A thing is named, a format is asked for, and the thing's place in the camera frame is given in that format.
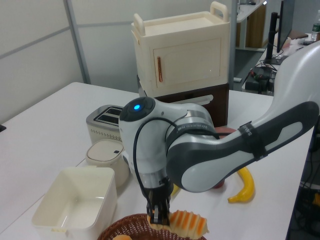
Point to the striped orange bread loaf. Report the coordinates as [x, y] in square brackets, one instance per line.
[187, 222]

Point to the clear plastic bottle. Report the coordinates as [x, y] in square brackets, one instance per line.
[315, 31]

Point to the yellow banana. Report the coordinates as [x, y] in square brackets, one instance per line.
[246, 187]

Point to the chrome two-slot toaster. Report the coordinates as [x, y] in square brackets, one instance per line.
[102, 125]

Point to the golden bread roll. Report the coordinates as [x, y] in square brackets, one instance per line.
[122, 237]

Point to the yellow cube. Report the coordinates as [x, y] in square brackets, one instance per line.
[175, 191]

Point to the black computer monitor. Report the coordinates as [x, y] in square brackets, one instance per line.
[283, 27]

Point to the large open white container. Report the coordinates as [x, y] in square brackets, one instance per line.
[75, 197]

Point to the pink plate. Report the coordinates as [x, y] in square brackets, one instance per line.
[225, 130]

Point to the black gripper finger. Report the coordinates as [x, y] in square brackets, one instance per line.
[162, 211]
[149, 206]

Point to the small white lidded container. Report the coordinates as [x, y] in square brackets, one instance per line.
[105, 155]

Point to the red peach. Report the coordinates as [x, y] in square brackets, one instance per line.
[221, 184]

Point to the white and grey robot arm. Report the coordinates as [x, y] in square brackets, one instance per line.
[205, 160]

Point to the dark brown drawer box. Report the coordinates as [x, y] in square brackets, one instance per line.
[217, 107]

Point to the brown wicker basket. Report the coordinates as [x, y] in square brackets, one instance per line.
[130, 225]

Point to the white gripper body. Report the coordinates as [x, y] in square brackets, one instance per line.
[157, 186]

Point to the grey partition post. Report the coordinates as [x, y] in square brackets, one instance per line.
[77, 42]

